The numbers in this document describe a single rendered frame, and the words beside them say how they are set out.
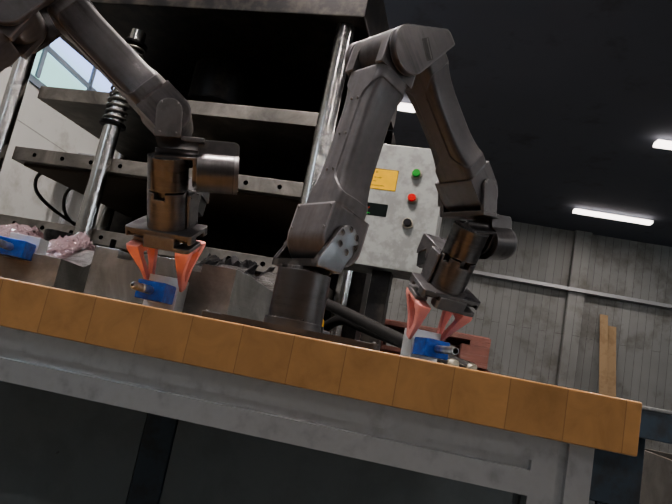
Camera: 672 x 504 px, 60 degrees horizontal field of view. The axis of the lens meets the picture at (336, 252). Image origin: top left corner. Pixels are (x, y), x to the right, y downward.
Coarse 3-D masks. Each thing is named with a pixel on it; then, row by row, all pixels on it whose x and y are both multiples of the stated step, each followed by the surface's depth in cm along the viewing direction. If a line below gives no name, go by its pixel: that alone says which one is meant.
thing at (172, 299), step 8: (144, 280) 83; (152, 280) 88; (160, 280) 87; (168, 280) 87; (176, 280) 87; (136, 288) 78; (144, 288) 80; (152, 288) 83; (160, 288) 83; (168, 288) 84; (176, 288) 87; (136, 296) 83; (144, 296) 83; (152, 296) 83; (160, 296) 83; (168, 296) 85; (176, 296) 87; (184, 296) 90; (144, 304) 87; (152, 304) 87; (160, 304) 87; (168, 304) 86; (176, 304) 87
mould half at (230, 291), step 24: (96, 264) 97; (120, 264) 96; (168, 264) 95; (96, 288) 96; (120, 288) 95; (192, 288) 93; (216, 288) 92; (240, 288) 95; (264, 288) 106; (192, 312) 92; (216, 312) 91; (240, 312) 96; (264, 312) 108
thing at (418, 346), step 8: (416, 336) 93; (424, 336) 94; (432, 336) 94; (440, 336) 94; (408, 344) 94; (416, 344) 92; (424, 344) 89; (432, 344) 89; (440, 344) 90; (448, 344) 90; (408, 352) 93; (416, 352) 91; (424, 352) 89; (432, 352) 89; (440, 352) 88; (448, 352) 85; (456, 352) 85; (432, 360) 94
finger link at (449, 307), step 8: (432, 304) 90; (440, 304) 89; (448, 304) 89; (456, 304) 89; (464, 304) 90; (448, 312) 96; (456, 312) 90; (464, 312) 90; (472, 312) 91; (440, 320) 96; (448, 320) 96; (456, 320) 92; (464, 320) 91; (440, 328) 95; (448, 328) 93; (456, 328) 92; (448, 336) 94
